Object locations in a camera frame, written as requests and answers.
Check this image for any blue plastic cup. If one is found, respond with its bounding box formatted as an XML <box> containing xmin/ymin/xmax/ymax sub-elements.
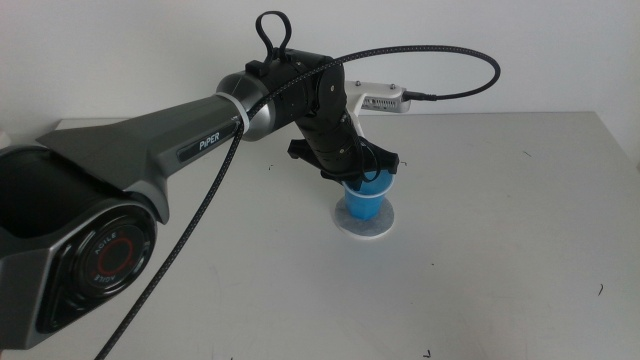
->
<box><xmin>341</xmin><ymin>170</ymin><xmax>396</xmax><ymax>222</ymax></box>

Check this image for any round grey cup mat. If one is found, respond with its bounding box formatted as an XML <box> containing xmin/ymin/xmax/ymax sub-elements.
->
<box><xmin>333</xmin><ymin>196</ymin><xmax>396</xmax><ymax>240</ymax></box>

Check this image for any white zip tie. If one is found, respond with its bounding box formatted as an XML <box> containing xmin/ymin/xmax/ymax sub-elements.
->
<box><xmin>215</xmin><ymin>91</ymin><xmax>251</xmax><ymax>134</ymax></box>

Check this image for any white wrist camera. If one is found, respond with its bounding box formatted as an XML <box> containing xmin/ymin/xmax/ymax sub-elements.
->
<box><xmin>343</xmin><ymin>80</ymin><xmax>412</xmax><ymax>137</ymax></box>

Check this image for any black cable loop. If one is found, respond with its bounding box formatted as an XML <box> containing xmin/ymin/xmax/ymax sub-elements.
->
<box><xmin>254</xmin><ymin>10</ymin><xmax>294</xmax><ymax>63</ymax></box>

